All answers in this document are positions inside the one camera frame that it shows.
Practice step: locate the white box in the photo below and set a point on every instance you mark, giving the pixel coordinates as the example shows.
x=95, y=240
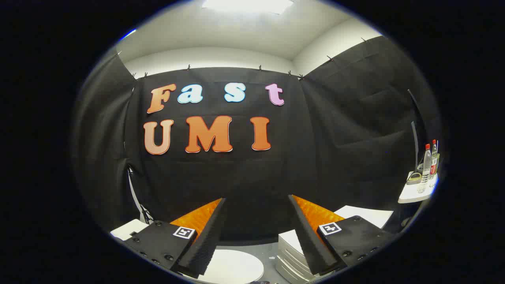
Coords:
x=126, y=230

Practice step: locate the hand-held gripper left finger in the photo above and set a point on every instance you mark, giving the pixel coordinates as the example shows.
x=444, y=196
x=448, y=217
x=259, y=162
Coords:
x=205, y=240

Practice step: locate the grey tape roll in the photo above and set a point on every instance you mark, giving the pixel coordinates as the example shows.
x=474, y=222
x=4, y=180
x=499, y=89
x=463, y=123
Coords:
x=414, y=179

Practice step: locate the ceiling light panel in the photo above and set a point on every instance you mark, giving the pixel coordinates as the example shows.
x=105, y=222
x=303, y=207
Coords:
x=248, y=6

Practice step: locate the black backdrop cloth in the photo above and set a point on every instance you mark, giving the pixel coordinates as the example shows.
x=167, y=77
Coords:
x=236, y=177

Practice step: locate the white toilet lid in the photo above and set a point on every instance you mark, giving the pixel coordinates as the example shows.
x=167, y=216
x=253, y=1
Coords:
x=236, y=266

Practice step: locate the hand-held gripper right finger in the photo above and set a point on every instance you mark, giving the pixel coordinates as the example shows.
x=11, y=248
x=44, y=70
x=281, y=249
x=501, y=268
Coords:
x=311, y=244

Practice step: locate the clear red-capped water bottle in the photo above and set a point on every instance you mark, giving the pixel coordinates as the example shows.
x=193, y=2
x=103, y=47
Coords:
x=434, y=157
x=426, y=167

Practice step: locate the white side table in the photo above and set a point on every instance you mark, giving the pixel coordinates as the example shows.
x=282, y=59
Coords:
x=412, y=194

